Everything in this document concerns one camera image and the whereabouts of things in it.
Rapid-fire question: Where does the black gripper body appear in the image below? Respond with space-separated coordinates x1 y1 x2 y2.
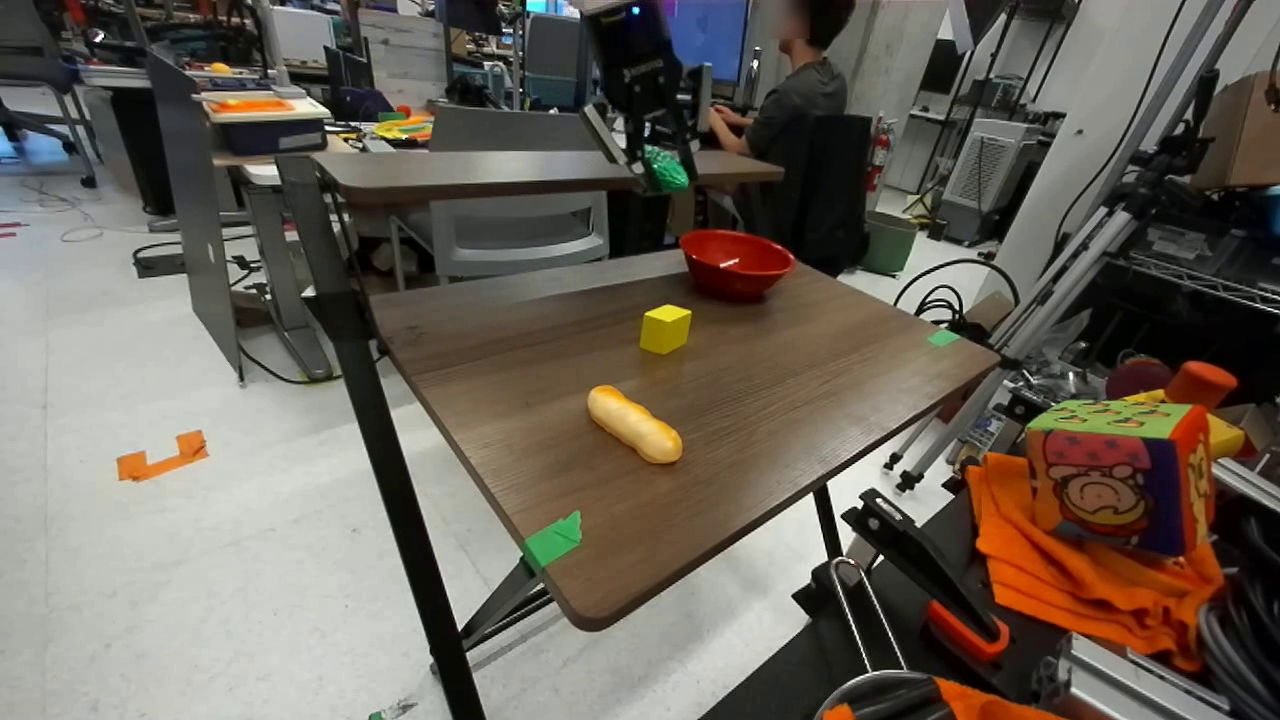
581 0 689 119

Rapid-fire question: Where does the small green object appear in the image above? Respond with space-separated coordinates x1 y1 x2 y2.
641 145 696 199

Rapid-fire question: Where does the orange-red bowl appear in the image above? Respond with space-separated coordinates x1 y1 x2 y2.
675 222 799 304

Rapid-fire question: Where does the computer monitor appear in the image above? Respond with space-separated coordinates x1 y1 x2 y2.
657 0 758 86

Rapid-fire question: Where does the brown office desk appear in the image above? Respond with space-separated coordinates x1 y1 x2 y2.
214 141 794 291

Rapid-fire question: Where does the seated person in dark shirt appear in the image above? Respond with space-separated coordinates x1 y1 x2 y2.
700 0 860 254

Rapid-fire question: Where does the black office chair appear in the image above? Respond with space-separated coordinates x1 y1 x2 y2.
788 113 880 278

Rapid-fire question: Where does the yellow cube block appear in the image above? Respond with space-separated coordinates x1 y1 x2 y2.
638 301 696 361

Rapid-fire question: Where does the red fire extinguisher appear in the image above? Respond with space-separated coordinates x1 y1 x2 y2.
860 113 895 199

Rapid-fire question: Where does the green waste bin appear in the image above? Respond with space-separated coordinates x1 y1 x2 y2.
860 206 926 278

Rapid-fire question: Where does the yellow bread roll toy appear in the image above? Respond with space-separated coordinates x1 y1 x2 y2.
585 380 689 467

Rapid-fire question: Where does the dark box with orange lid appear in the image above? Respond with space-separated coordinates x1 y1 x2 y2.
198 83 338 161

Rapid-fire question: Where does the grey metal tripod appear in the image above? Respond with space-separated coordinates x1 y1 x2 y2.
880 173 1211 497

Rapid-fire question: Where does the black slanted stand pole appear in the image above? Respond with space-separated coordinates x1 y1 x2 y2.
272 150 487 720

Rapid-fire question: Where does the grey partition panel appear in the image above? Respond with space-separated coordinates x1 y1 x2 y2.
146 42 249 389

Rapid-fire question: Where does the soft printed toy cube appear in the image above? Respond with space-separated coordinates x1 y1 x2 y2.
1019 391 1222 559

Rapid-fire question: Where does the cardboard box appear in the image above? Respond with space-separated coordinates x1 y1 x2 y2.
1193 66 1280 190

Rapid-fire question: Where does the crumpled orange cloth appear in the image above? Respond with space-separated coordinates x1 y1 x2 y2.
964 451 1227 674

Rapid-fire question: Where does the black clamp with orange handle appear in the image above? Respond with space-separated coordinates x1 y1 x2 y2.
840 484 1016 671

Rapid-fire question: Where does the wire basket handle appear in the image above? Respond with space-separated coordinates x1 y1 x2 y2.
815 549 930 687

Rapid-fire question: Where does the orange floor bracket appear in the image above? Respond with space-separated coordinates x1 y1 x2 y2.
114 426 214 486

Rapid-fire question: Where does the orange cloth in wire basket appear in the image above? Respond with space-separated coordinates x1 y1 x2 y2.
815 671 1074 720

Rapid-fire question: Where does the bundle of black cables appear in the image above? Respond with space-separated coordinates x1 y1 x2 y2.
1195 505 1280 720

